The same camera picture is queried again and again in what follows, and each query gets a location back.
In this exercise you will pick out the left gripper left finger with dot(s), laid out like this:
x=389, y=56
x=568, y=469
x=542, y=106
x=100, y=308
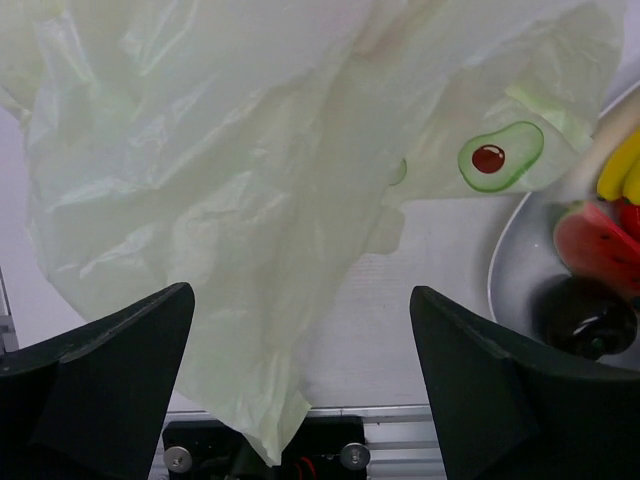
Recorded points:
x=90, y=403

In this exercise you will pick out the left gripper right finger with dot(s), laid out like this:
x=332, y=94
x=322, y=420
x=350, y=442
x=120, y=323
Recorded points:
x=508, y=407

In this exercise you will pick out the red watermelon slice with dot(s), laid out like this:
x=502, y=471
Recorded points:
x=591, y=244

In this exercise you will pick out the yellow fake banana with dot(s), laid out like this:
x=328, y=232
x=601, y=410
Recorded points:
x=620, y=175

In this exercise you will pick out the pale green plastic bag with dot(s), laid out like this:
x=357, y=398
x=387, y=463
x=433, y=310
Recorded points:
x=257, y=149

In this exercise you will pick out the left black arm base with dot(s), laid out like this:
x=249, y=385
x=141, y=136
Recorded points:
x=331, y=447

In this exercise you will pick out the white oval plate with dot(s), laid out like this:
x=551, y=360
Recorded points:
x=524, y=259

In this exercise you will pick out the aluminium front rail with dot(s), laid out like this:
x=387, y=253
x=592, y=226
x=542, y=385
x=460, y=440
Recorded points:
x=402, y=441

